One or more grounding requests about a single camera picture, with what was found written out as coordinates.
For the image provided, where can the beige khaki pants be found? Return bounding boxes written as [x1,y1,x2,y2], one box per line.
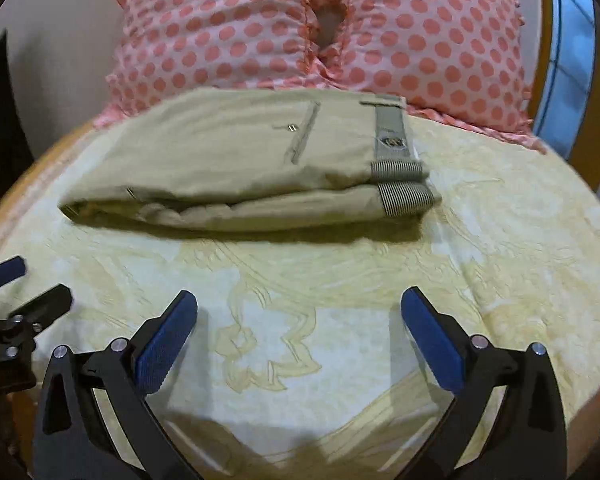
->
[59,89,440,233]

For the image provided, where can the yellow orange patterned bedspread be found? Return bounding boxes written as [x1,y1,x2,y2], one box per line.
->
[0,119,600,479]

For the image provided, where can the pink polka dot pillow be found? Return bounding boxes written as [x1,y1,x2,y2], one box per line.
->
[321,0,545,152]
[94,0,330,128]

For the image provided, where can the wooden window frame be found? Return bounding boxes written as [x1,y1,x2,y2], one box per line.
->
[529,0,600,191]

